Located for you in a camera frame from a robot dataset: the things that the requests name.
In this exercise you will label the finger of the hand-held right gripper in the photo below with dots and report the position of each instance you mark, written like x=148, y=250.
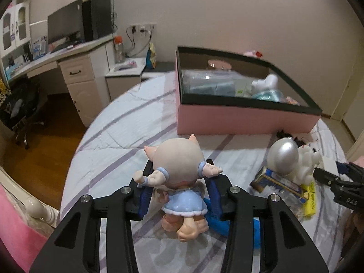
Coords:
x=342, y=167
x=324, y=176

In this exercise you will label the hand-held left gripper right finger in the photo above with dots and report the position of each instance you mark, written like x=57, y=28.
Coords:
x=214, y=202

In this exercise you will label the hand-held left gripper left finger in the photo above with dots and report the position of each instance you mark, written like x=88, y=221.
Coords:
x=145, y=202

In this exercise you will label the white bear figure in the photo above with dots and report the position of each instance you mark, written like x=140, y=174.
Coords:
x=308, y=165

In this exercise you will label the blue pen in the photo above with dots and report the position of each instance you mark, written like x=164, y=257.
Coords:
x=241, y=224

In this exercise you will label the silver ball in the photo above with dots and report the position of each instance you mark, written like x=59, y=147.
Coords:
x=283, y=156

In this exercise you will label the pig doll figure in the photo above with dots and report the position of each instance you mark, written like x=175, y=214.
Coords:
x=179, y=165

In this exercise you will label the blue gold carton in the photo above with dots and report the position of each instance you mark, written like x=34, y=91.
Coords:
x=273, y=183

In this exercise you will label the small pink doll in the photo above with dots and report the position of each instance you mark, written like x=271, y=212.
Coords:
x=292, y=100

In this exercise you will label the pink box with black rim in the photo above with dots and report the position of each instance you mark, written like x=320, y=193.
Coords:
x=244, y=119

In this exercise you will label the teal pouch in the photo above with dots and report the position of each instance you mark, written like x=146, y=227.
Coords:
x=268, y=95

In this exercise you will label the white handheld device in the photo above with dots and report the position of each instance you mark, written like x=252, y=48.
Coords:
x=265, y=83

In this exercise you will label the clear plastic box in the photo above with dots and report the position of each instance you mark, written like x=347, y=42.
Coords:
x=209, y=82

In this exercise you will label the rose gold round jar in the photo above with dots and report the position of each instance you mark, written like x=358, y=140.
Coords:
x=219, y=65

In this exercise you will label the striped tablecloth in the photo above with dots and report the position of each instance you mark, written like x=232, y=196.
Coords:
x=119, y=136

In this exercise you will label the white nightstand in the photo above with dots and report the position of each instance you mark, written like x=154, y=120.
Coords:
x=125, y=76

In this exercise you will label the pink blanket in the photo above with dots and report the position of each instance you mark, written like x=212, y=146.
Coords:
x=17, y=233

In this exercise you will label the pink plush toy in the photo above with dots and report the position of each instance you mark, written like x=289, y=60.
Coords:
x=251, y=54

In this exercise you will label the snack bag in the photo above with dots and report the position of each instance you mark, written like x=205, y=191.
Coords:
x=151, y=58

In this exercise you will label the white desk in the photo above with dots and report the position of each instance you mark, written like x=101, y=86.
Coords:
x=79, y=71

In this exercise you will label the black office chair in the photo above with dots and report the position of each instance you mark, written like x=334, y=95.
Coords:
x=20, y=111

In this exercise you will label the orange capped water bottle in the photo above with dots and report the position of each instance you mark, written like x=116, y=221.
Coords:
x=119, y=48

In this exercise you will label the black keyboard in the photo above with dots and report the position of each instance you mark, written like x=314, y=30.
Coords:
x=64, y=46

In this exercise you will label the blue white desk box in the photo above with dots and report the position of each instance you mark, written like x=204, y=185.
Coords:
x=39, y=45

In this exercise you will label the black computer tower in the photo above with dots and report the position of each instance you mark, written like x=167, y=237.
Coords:
x=96, y=18

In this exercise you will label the black monitor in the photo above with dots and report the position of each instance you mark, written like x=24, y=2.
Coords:
x=64, y=27

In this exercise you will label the white hutch cabinet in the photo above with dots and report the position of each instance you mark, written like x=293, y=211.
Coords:
x=15, y=25

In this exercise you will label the white bed post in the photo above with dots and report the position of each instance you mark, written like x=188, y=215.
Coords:
x=41, y=209

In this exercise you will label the wall power outlet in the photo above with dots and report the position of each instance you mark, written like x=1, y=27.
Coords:
x=145, y=28

